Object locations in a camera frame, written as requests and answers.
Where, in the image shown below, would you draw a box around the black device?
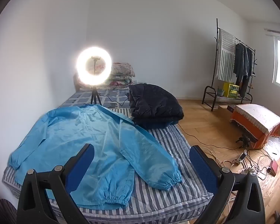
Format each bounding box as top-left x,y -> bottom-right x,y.
236,134 -> 257,148

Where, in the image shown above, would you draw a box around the white striped hanging towel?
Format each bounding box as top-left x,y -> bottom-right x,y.
216,29 -> 237,81

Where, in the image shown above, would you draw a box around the blue patchwork bed sheet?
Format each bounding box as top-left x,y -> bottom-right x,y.
59,89 -> 140,110

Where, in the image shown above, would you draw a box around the striped bed quilt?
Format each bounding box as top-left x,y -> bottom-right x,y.
2,106 -> 214,224

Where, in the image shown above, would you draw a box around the floral pillows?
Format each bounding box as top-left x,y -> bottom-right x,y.
107,63 -> 136,89

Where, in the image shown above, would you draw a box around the light blue jacket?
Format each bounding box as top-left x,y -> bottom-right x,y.
8,104 -> 183,210

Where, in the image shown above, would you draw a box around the black clothes rack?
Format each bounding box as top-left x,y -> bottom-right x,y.
202,18 -> 257,112

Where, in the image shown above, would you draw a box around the tangle of floor cables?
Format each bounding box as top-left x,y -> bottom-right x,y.
206,145 -> 277,182

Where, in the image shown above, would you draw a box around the hanging dark clothes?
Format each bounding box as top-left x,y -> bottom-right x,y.
233,43 -> 253,97

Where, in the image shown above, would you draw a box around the white power strip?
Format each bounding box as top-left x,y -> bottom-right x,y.
234,151 -> 248,165

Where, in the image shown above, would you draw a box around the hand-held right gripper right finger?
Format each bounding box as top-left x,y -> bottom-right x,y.
189,145 -> 266,224

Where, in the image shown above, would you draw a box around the dark striped cloth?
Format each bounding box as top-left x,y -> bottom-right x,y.
0,198 -> 18,224

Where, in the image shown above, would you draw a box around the yellow box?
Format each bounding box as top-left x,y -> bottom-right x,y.
223,82 -> 240,98

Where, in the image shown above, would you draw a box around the orange wooden nightstand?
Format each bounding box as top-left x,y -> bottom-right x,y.
230,107 -> 279,149

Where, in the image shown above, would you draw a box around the red device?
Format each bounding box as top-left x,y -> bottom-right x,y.
269,159 -> 279,176

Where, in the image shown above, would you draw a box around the dark navy puffer jacket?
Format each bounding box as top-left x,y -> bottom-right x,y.
128,83 -> 185,127

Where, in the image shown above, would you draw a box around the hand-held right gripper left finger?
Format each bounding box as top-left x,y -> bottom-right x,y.
17,143 -> 95,224

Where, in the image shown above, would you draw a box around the ring light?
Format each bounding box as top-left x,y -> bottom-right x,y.
76,44 -> 112,86

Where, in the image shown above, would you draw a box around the clear plastic sheet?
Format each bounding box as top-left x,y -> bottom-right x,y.
264,136 -> 280,162

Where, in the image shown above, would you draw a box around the white lace cover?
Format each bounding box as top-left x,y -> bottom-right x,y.
234,103 -> 280,136

